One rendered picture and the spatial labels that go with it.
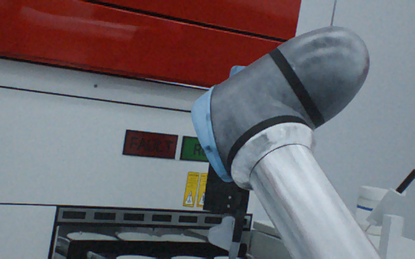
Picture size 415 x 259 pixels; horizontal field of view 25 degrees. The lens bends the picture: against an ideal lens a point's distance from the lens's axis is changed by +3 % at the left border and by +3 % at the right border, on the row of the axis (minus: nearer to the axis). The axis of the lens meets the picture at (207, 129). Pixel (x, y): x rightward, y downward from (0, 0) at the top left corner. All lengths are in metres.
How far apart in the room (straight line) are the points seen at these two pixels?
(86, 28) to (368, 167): 2.80
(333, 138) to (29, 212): 2.58
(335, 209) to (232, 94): 0.21
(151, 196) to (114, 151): 0.13
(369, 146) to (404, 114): 0.24
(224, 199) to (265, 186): 0.59
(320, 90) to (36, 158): 0.66
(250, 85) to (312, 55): 0.08
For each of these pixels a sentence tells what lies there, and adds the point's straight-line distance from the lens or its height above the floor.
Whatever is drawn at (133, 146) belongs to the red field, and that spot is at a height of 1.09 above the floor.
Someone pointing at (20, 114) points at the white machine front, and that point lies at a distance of 1.63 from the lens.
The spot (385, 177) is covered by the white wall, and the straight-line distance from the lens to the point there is 4.36.
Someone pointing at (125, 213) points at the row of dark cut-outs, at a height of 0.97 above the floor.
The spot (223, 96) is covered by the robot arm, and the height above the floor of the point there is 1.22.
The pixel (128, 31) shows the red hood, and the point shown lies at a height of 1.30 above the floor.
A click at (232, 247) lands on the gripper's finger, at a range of 1.70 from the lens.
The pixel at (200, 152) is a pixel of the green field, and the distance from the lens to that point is 1.82.
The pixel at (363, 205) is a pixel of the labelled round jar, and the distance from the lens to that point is 2.04.
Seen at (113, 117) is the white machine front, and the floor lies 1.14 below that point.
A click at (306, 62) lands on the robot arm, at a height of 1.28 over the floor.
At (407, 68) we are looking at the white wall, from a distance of 4.36.
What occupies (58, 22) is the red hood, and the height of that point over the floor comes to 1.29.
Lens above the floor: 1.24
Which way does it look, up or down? 3 degrees down
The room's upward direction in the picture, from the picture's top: 9 degrees clockwise
